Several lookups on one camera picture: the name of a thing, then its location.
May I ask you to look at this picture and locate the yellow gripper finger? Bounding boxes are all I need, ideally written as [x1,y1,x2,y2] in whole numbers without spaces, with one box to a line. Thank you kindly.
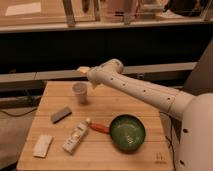
[77,66,90,74]

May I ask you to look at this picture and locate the white lotion bottle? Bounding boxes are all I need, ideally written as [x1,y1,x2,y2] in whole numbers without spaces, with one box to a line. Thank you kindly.
[62,118,91,154]

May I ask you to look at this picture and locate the white ceramic cup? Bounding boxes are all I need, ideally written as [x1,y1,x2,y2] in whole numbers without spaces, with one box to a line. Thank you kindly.
[72,82,87,104]

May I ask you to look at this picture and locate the black cable right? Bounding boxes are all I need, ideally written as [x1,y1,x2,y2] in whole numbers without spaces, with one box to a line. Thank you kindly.
[159,111,178,171]

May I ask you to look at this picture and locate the white paper sheet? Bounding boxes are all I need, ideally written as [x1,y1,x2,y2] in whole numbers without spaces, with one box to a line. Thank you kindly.
[5,2,41,16]

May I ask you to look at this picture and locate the black cable left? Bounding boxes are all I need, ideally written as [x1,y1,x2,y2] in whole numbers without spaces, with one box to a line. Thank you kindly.
[0,107,38,118]

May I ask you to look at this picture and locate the grey sharpening block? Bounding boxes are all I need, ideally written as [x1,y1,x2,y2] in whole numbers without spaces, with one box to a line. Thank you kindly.
[51,107,72,124]

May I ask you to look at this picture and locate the black cable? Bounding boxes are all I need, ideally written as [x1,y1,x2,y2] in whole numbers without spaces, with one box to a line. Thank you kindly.
[0,107,38,118]
[159,111,178,171]

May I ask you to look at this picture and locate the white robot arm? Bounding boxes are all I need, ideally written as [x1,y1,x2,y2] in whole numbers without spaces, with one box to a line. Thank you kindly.
[78,59,213,171]

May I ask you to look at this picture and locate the green pan orange handle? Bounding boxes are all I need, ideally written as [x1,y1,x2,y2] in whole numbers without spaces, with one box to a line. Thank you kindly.
[89,114,146,153]

